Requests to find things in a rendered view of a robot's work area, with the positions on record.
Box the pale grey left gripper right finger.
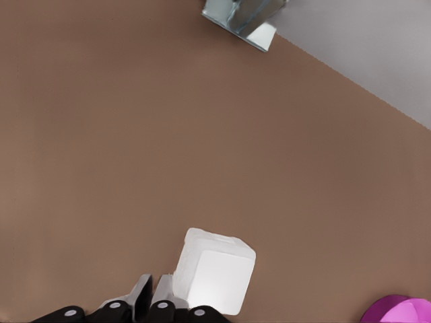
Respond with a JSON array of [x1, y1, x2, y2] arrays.
[[141, 274, 190, 323]]

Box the magenta round container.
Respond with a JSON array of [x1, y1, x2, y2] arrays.
[[360, 294, 431, 323]]

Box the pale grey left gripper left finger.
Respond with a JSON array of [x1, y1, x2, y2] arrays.
[[90, 273, 154, 323]]

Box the white egg box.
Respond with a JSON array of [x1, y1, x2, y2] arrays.
[[171, 227, 257, 316]]

